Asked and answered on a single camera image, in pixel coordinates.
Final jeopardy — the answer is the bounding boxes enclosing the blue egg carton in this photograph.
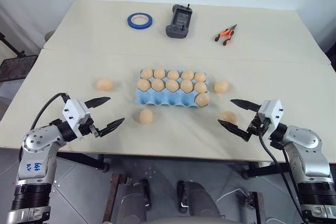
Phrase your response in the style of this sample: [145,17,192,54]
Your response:
[134,68,211,110]

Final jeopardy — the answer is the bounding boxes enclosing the grey round stool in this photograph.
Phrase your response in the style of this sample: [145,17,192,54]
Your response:
[44,30,56,43]

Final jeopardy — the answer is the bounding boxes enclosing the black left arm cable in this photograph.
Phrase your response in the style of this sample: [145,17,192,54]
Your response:
[29,92,71,131]

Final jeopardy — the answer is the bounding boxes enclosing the black metal chair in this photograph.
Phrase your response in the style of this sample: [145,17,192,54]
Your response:
[0,31,39,83]

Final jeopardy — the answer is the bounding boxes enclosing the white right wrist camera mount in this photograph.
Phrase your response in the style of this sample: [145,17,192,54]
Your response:
[257,99,285,141]

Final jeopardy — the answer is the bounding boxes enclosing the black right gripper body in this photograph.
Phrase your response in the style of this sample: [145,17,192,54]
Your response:
[246,114,271,141]

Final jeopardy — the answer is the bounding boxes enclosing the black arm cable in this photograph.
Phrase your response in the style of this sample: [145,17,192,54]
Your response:
[258,126,312,224]
[29,92,71,131]

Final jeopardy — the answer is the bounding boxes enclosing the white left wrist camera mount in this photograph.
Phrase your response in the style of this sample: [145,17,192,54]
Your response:
[62,99,91,140]

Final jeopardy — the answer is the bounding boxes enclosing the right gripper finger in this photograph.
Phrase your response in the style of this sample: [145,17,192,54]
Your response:
[230,99,261,112]
[217,119,250,142]

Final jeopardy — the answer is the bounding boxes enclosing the blue tape roll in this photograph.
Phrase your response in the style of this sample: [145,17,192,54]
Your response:
[127,12,154,30]

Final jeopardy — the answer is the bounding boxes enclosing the white floor cable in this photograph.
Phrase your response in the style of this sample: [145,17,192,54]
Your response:
[217,188,249,204]

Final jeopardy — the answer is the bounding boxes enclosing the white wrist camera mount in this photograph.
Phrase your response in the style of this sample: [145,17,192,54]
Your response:
[257,99,285,141]
[62,99,91,140]

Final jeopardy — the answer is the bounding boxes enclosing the grey handheld remote controller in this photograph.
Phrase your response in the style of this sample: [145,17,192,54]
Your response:
[165,3,193,39]

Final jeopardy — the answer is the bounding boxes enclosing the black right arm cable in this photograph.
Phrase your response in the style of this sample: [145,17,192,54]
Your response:
[258,126,312,224]

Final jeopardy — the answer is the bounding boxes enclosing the dark rounded grey shape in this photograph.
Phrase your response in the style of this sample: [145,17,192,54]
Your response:
[176,180,222,220]
[117,178,152,224]

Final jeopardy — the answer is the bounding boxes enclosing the black table leg frame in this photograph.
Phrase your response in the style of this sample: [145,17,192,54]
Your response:
[56,152,110,174]
[241,161,292,180]

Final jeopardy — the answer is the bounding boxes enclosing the orange black pliers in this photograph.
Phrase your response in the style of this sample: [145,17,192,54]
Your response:
[214,23,238,47]

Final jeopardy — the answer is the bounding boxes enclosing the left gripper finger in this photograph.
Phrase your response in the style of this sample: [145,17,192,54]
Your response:
[85,97,112,109]
[98,118,126,138]

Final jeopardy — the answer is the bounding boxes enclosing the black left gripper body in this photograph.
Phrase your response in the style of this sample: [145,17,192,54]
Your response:
[78,118,102,139]

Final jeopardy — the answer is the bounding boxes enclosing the rusty brown metal bar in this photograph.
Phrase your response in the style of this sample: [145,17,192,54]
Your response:
[102,173,124,224]
[245,191,265,224]

